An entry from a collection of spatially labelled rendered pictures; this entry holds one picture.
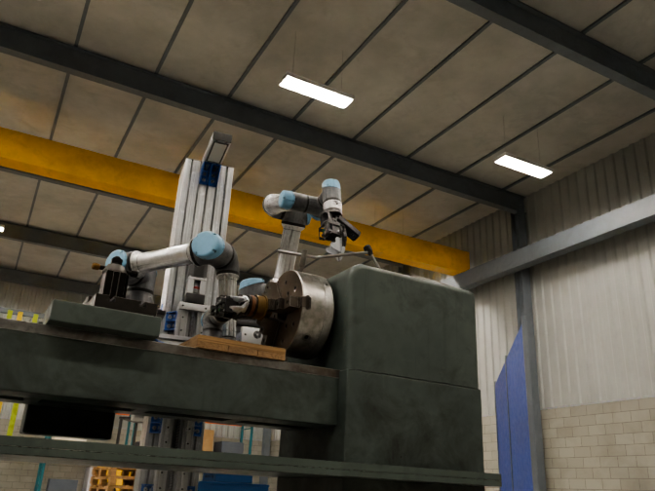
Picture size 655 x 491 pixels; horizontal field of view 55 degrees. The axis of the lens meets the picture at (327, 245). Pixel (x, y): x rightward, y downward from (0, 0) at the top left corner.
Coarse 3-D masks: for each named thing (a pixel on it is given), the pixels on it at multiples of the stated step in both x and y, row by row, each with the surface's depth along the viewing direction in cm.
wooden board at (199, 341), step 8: (200, 336) 193; (208, 336) 194; (184, 344) 203; (192, 344) 196; (200, 344) 192; (208, 344) 194; (216, 344) 195; (224, 344) 196; (232, 344) 198; (240, 344) 199; (248, 344) 200; (256, 344) 202; (224, 352) 197; (232, 352) 197; (240, 352) 198; (248, 352) 200; (256, 352) 201; (264, 352) 202; (272, 352) 204; (280, 352) 205
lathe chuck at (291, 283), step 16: (288, 272) 234; (288, 288) 231; (304, 288) 221; (320, 288) 225; (320, 304) 221; (288, 320) 225; (304, 320) 217; (320, 320) 220; (288, 336) 222; (288, 352) 223; (304, 352) 224
